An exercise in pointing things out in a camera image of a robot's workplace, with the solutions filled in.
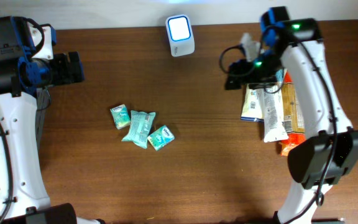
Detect yellow blue-edged snack bag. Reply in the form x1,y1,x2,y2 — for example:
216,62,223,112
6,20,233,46
241,85,264,122

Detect white cream tube gold cap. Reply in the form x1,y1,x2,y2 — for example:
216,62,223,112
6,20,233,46
263,86,288,142

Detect small teal tissue pack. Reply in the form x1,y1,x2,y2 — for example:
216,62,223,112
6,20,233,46
110,104,131,129

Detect orange spaghetti pasta package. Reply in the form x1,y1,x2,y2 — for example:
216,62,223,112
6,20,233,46
280,72,306,156

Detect teal wet wipes pack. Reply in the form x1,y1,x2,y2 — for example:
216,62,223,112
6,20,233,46
122,110,156,149

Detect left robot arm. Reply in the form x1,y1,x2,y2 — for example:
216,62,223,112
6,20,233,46
0,16,85,223

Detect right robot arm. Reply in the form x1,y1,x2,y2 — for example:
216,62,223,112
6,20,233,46
223,6,358,223

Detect white barcode scanner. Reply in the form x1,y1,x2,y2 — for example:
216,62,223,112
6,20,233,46
165,14,195,57

